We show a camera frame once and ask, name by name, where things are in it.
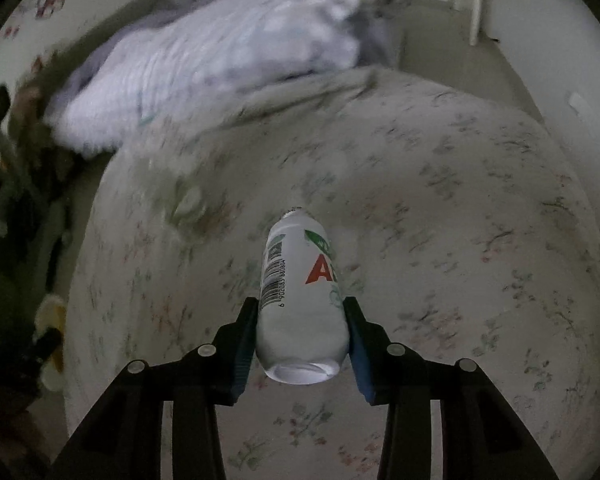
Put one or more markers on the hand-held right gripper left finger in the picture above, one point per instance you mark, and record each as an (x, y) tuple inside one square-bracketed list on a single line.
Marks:
[(245, 355)]

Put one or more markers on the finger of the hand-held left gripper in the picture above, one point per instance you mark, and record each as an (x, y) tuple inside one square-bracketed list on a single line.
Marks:
[(46, 345)]

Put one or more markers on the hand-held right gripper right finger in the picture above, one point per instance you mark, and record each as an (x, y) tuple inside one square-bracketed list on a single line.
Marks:
[(362, 360)]

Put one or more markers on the yellow and white paper cup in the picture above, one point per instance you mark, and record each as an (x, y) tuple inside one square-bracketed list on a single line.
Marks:
[(52, 312)]

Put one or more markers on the small white plastic bottle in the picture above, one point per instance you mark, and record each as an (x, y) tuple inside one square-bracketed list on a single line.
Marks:
[(300, 330)]

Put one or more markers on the floral bed sheet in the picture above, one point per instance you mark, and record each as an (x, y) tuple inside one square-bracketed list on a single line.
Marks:
[(430, 210)]

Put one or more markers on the brown plush toy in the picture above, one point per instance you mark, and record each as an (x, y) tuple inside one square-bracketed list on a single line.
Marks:
[(30, 100)]

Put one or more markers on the purple plaid pillow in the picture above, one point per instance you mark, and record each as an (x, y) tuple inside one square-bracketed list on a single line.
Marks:
[(205, 70)]

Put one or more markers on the white post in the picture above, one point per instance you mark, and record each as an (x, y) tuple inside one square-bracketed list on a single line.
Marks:
[(475, 0)]

